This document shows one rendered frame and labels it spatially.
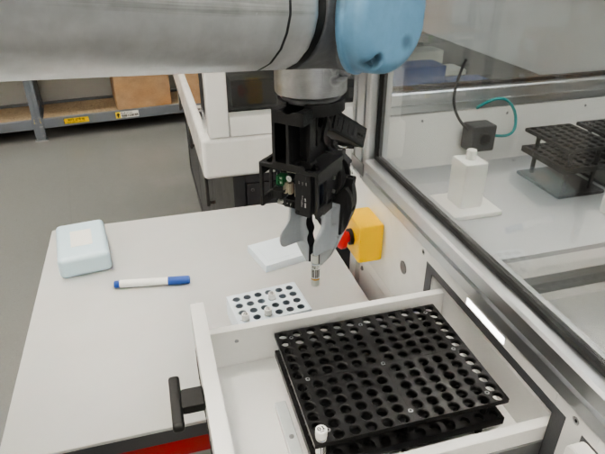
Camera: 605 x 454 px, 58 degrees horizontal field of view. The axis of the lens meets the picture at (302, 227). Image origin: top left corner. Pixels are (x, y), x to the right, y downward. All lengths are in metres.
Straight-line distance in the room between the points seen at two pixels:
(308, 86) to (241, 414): 0.39
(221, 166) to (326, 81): 0.83
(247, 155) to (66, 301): 0.55
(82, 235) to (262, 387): 0.59
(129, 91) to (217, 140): 3.02
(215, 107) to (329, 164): 0.76
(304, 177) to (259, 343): 0.27
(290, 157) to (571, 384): 0.35
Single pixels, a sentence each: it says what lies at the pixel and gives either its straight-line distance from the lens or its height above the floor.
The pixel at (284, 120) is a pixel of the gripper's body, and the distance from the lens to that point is 0.54.
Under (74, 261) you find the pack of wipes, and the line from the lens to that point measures 1.11.
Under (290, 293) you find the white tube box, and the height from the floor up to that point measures 0.80.
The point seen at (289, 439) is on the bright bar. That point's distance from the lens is 0.65.
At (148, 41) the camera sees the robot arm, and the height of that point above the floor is 1.30.
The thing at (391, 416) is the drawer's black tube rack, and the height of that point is 0.90.
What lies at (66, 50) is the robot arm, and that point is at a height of 1.31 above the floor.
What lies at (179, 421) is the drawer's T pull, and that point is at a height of 0.91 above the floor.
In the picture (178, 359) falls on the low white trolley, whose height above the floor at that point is 0.76.
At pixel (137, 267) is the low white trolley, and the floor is 0.76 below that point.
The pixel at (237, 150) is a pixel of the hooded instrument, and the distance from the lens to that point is 1.34.
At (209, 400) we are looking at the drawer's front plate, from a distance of 0.59.
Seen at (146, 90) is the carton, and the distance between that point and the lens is 4.33.
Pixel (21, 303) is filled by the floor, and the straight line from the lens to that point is 2.51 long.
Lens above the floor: 1.35
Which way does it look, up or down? 29 degrees down
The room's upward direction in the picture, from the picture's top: straight up
